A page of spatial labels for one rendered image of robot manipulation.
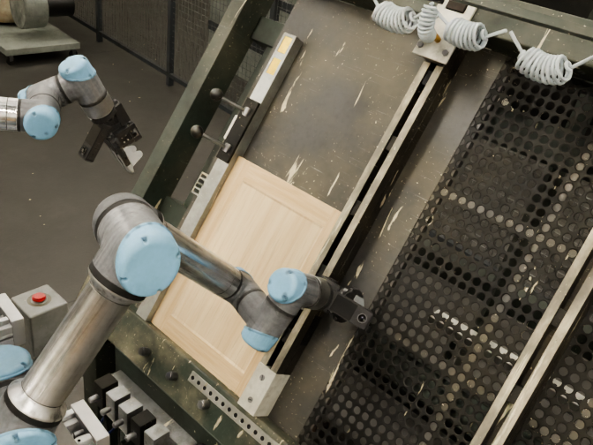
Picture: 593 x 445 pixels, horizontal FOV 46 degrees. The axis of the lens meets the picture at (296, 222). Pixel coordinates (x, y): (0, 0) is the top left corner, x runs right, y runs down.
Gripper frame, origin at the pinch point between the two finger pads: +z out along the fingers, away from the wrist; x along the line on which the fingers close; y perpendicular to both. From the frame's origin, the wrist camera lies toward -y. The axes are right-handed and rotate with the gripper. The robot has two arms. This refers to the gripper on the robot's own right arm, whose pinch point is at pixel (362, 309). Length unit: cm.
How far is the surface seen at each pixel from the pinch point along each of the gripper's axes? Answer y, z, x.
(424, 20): 11, -20, -66
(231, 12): 87, -3, -56
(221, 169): 61, -2, -12
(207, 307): 43.3, 0.6, 23.9
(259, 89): 63, -2, -38
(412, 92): 15, -5, -54
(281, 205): 37.4, 0.6, -12.2
